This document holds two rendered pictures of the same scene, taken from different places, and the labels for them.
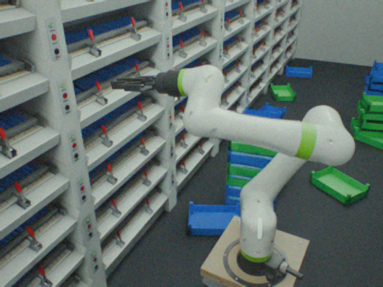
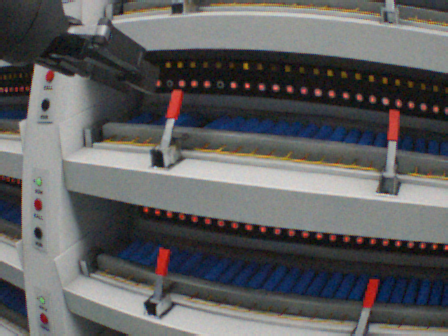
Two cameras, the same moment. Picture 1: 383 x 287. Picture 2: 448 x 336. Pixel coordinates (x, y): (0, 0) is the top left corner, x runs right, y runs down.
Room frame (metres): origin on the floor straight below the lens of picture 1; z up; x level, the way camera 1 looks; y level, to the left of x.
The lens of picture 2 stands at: (1.38, -0.31, 0.92)
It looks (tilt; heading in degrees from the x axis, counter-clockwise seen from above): 3 degrees down; 90
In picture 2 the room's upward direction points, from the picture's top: 5 degrees clockwise
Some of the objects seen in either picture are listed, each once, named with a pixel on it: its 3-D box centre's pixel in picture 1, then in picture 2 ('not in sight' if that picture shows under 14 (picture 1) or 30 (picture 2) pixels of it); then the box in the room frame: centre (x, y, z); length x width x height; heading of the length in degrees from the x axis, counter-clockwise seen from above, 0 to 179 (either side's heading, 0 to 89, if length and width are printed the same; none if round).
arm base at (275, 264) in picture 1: (268, 262); not in sight; (1.00, -0.29, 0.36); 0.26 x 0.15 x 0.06; 52
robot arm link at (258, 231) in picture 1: (257, 229); not in sight; (1.04, -0.24, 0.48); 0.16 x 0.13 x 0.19; 175
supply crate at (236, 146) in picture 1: (257, 139); not in sight; (1.83, -0.37, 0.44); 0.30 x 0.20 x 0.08; 73
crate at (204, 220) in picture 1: (215, 218); not in sight; (1.61, -0.12, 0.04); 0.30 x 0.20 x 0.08; 88
